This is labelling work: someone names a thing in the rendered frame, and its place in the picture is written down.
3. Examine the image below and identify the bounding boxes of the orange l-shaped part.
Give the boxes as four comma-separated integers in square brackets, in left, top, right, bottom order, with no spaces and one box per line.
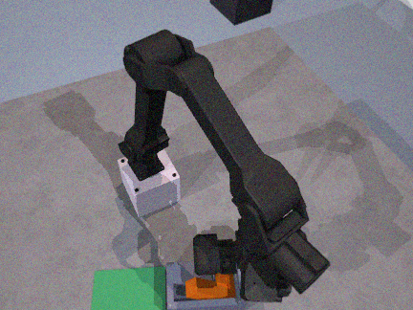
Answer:
[185,273,236,299]

